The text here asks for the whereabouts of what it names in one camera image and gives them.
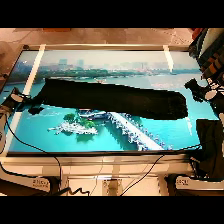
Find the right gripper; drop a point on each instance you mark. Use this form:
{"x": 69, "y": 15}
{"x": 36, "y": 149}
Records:
{"x": 194, "y": 89}

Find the black pants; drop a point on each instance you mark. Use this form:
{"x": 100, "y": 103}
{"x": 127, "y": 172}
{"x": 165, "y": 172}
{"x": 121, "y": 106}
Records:
{"x": 113, "y": 98}

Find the heap of clothes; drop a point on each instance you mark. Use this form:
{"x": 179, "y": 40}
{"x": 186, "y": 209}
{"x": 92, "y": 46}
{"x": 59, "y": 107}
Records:
{"x": 210, "y": 56}

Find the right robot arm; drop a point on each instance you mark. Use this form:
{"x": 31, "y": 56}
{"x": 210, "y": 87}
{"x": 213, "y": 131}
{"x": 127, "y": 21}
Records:
{"x": 196, "y": 182}

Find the silver frame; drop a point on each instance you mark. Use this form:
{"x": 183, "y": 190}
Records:
{"x": 110, "y": 166}

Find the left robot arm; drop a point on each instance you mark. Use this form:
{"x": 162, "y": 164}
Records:
{"x": 39, "y": 182}

